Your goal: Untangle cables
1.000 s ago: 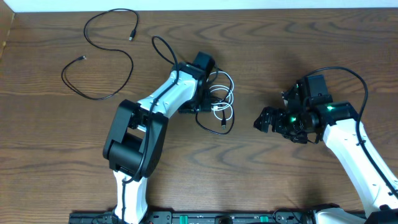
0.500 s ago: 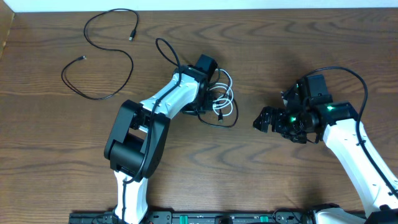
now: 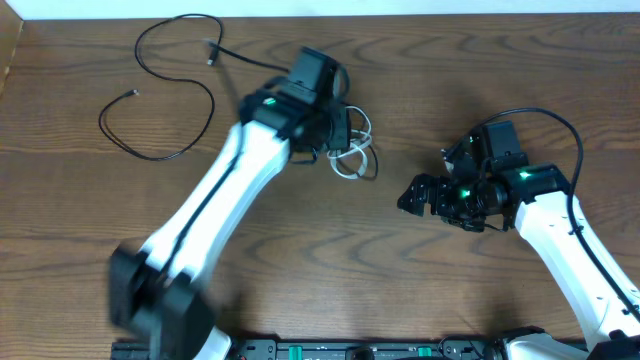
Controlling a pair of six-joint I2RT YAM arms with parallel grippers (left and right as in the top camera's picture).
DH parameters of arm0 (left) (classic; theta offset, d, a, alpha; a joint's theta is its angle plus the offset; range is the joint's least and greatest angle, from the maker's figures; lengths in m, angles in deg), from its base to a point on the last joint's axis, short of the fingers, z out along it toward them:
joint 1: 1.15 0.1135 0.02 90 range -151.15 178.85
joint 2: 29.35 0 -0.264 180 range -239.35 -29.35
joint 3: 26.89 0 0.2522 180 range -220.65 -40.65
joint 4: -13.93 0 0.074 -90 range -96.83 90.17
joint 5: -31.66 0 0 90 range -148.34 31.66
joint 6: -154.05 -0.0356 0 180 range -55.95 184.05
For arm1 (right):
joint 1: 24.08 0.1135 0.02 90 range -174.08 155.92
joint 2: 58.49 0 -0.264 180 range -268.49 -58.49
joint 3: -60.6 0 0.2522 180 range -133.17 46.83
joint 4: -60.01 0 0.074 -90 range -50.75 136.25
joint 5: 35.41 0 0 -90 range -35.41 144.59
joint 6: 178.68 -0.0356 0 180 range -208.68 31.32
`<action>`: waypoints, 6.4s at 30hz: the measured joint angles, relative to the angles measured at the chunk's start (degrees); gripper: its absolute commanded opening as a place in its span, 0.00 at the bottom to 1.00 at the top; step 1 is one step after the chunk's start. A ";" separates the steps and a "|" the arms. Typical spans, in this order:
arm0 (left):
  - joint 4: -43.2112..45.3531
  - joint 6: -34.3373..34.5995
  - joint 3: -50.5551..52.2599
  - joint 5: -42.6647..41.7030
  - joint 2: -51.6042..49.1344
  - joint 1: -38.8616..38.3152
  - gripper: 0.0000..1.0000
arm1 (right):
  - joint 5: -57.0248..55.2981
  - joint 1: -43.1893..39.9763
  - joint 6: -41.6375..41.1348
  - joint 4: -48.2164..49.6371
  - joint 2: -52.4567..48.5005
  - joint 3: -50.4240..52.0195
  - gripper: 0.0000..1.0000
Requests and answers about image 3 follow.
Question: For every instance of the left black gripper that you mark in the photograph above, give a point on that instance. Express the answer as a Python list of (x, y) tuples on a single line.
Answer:
[(343, 118)]

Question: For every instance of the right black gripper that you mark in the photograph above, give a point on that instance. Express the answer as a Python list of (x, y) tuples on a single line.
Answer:
[(442, 185)]

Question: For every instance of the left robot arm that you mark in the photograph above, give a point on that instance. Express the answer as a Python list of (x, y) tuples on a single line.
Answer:
[(158, 293)]

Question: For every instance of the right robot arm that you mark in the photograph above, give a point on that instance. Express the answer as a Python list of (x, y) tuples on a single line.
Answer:
[(488, 175)]

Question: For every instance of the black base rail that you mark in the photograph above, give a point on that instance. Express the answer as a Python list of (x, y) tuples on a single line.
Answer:
[(452, 347)]

